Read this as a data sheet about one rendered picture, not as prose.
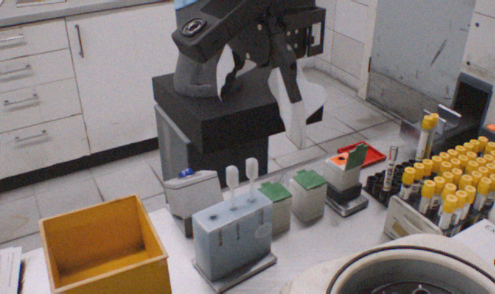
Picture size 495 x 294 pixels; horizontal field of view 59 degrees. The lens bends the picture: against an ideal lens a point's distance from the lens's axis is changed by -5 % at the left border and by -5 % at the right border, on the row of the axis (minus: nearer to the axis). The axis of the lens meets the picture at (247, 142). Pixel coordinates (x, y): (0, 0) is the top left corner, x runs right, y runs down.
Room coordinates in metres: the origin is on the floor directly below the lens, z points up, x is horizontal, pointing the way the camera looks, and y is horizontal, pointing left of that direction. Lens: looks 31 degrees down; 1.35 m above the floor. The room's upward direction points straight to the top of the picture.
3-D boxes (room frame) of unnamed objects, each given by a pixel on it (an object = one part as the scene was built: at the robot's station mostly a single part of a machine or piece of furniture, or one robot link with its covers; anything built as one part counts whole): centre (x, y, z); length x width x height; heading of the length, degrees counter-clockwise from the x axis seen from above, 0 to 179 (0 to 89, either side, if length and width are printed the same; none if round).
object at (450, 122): (0.79, -0.41, 0.92); 0.21 x 0.07 x 0.05; 119
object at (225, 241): (0.46, 0.02, 0.92); 0.10 x 0.07 x 0.10; 126
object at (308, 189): (0.57, -0.09, 0.91); 0.05 x 0.04 x 0.07; 29
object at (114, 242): (0.40, 0.18, 0.92); 0.13 x 0.13 x 0.10; 27
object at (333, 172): (0.61, -0.15, 0.92); 0.05 x 0.04 x 0.06; 32
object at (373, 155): (0.73, -0.22, 0.88); 0.07 x 0.07 x 0.01; 29
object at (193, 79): (0.93, 0.09, 0.99); 0.15 x 0.15 x 0.10
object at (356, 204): (0.61, -0.15, 0.89); 0.09 x 0.05 x 0.04; 32
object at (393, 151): (0.60, -0.23, 0.93); 0.01 x 0.01 x 0.10; 30
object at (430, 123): (0.63, -0.30, 0.93); 0.17 x 0.09 x 0.11; 120
